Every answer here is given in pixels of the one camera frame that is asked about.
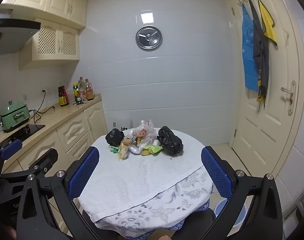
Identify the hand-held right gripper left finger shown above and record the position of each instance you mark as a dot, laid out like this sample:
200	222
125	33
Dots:
84	172

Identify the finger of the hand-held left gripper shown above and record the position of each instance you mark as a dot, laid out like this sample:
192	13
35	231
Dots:
12	148
48	158

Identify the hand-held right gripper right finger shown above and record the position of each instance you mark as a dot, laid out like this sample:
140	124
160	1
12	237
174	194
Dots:
217	172

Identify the blue plastic bin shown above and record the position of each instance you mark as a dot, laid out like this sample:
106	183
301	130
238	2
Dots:
220	208

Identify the white red green plastic bag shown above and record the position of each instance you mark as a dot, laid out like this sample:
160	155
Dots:
123	152

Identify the large black plastic bag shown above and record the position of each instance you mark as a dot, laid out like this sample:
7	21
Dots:
169	141

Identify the black induction cooktop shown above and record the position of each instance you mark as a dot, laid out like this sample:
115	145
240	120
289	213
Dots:
24	130

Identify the green electric cooker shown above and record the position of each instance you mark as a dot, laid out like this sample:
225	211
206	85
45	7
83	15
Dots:
14	116

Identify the cream kitchen counter cabinet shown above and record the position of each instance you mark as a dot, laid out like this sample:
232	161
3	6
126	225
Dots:
72	127

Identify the dark grey clothing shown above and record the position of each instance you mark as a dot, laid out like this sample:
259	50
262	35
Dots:
204	217

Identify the small black plastic bag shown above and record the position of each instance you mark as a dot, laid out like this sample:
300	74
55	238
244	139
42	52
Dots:
114	136

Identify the silver foil packet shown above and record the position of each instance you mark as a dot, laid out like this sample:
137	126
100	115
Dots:
134	149

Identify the cream panel door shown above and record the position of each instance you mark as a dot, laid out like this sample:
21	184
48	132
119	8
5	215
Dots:
262	130

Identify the dark soy sauce bottle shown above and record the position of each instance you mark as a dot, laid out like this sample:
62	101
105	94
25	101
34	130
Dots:
63	97

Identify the green snack packet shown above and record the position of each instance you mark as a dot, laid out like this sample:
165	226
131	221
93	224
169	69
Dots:
153	149

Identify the green bottle yellow cap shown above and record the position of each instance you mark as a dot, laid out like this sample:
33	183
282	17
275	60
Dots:
76	92

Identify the clear plastic bag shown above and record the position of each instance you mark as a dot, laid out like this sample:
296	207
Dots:
147	132

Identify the brown sauce bottle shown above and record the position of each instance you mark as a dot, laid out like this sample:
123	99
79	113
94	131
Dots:
89	92

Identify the glass bottle red label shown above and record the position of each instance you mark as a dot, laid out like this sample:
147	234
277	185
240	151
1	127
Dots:
82	87

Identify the grey apron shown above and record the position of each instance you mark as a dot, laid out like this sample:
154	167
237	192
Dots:
263	67

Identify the cream lattice door cabinet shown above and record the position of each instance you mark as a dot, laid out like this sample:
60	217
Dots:
49	40

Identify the grey range hood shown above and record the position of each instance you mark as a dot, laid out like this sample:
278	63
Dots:
12	32

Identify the blue plastic apron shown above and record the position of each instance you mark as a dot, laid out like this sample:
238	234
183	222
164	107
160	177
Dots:
248	55

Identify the cream upper cabinet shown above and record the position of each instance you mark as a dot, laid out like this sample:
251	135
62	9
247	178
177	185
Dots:
57	0

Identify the yellow cloth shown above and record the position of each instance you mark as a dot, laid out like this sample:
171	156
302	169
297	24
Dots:
268	22

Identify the white wall outlet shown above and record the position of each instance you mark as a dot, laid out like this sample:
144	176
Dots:
45	90

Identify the round metal wall cover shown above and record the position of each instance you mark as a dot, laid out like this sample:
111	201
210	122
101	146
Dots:
149	38

